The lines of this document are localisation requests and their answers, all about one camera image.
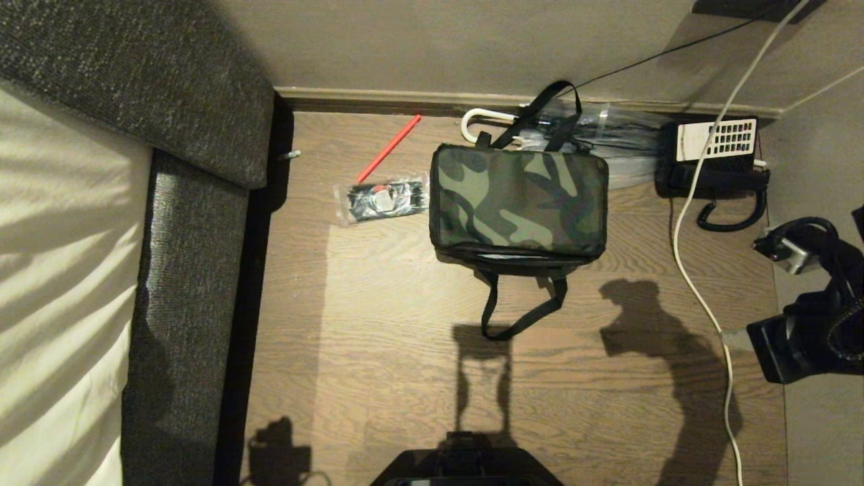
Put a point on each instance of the beige skirting board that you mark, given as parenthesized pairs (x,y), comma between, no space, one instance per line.
(371,96)

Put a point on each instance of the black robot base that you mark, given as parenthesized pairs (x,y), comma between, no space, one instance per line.
(466,466)

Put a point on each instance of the white mattress sheet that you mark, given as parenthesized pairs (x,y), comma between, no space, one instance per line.
(54,270)

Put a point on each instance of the grey fabric bed frame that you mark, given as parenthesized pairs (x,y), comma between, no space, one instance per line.
(169,81)

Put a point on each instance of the black wall socket plate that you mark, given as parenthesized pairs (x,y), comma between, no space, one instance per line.
(742,8)

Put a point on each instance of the black telephone handset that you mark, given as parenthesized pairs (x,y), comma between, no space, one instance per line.
(722,181)

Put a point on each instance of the camouflage fabric zip bag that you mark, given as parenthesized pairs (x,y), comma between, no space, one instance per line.
(516,199)

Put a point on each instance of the red thin stick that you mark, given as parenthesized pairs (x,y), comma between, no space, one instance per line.
(389,148)

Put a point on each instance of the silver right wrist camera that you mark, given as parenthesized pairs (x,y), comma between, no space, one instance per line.
(793,258)

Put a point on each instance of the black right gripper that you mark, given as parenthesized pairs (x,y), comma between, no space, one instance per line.
(837,337)

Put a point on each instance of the small metal pin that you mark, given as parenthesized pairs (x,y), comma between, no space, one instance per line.
(293,155)

